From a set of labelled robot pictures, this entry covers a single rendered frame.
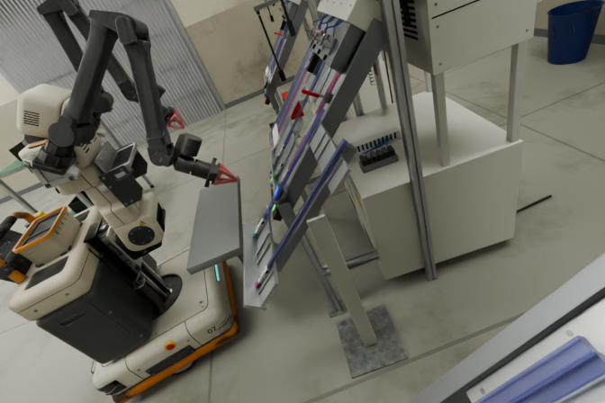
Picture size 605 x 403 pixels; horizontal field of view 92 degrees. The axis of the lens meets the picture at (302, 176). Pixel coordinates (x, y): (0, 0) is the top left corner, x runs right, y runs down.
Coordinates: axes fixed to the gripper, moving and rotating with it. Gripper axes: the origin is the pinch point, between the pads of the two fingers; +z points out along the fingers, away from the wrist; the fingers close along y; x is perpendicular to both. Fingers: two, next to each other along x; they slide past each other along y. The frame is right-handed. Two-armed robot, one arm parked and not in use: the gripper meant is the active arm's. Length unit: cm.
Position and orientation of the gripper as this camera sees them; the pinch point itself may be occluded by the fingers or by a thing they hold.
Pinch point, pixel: (234, 179)
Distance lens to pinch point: 106.2
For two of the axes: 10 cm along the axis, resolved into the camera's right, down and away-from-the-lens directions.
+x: -4.4, 7.9, 4.3
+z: 8.9, 3.0, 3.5
